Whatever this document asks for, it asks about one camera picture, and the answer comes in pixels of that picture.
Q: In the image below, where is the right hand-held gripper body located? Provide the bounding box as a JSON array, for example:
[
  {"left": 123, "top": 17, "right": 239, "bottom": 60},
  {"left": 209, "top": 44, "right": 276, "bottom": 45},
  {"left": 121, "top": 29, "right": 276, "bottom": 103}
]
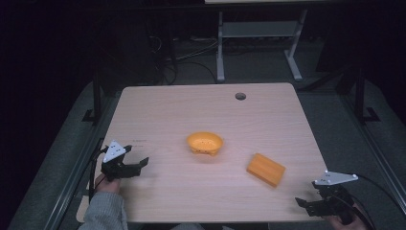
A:
[{"left": 307, "top": 170, "right": 359, "bottom": 224}]

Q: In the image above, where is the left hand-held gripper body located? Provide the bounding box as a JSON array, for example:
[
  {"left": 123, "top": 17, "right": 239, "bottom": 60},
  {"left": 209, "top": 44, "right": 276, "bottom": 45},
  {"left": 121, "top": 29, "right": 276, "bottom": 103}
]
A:
[{"left": 101, "top": 139, "right": 142, "bottom": 182}]

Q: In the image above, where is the orange soap bar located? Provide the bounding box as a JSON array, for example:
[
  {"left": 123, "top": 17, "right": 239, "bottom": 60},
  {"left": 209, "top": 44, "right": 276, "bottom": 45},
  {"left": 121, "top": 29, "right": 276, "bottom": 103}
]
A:
[{"left": 245, "top": 152, "right": 287, "bottom": 189}]

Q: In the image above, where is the orange soap dish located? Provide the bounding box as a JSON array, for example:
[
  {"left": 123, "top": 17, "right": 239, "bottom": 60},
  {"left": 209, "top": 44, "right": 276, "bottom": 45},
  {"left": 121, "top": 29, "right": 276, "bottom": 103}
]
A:
[{"left": 186, "top": 131, "right": 224, "bottom": 157}]

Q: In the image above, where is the person's left hand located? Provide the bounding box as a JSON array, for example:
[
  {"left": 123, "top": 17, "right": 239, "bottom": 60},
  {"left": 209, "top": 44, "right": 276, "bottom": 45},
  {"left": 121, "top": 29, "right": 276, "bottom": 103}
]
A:
[{"left": 94, "top": 172, "right": 122, "bottom": 195}]

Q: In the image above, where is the person's right hand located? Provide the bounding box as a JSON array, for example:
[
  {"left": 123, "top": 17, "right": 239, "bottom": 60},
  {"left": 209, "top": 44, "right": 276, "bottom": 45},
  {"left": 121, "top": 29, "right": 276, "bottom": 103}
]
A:
[{"left": 327, "top": 204, "right": 372, "bottom": 230}]

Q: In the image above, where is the black metal stand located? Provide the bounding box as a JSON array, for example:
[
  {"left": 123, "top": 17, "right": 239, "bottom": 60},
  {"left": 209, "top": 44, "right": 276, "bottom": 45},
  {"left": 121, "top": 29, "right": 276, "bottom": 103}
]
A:
[
  {"left": 350, "top": 65, "right": 381, "bottom": 125},
  {"left": 81, "top": 61, "right": 106, "bottom": 126}
]

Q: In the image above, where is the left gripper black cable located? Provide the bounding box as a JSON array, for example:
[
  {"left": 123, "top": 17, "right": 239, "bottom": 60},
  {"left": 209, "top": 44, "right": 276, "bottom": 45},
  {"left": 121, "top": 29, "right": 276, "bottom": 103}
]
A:
[{"left": 88, "top": 145, "right": 109, "bottom": 203}]

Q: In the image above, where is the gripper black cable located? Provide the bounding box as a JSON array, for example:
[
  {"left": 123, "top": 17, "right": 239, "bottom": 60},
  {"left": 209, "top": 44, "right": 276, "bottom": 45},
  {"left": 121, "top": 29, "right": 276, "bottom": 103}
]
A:
[
  {"left": 350, "top": 173, "right": 406, "bottom": 230},
  {"left": 88, "top": 145, "right": 109, "bottom": 203}
]

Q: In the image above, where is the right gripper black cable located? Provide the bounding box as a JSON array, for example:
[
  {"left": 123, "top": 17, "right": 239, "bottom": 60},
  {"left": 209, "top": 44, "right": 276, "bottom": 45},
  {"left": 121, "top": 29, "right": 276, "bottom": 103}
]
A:
[{"left": 350, "top": 173, "right": 406, "bottom": 230}]

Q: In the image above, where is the metal frame rail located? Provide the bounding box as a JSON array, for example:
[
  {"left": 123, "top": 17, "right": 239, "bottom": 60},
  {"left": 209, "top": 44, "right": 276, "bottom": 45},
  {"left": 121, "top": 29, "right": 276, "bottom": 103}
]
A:
[
  {"left": 41, "top": 95, "right": 121, "bottom": 230},
  {"left": 338, "top": 95, "right": 406, "bottom": 216}
]

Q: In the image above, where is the black floor cable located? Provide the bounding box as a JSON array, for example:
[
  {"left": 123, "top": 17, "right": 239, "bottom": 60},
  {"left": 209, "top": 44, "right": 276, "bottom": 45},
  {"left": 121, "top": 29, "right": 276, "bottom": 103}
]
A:
[{"left": 159, "top": 57, "right": 219, "bottom": 84}]

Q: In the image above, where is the white floor cable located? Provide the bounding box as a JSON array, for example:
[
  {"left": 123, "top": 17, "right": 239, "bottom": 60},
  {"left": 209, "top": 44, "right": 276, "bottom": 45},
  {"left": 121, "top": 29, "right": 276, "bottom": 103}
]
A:
[{"left": 173, "top": 37, "right": 221, "bottom": 61}]

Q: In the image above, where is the white metal desk frame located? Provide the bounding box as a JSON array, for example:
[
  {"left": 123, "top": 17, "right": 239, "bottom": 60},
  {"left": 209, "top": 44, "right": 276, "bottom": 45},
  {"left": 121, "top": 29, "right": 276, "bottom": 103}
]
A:
[{"left": 204, "top": 0, "right": 320, "bottom": 82}]

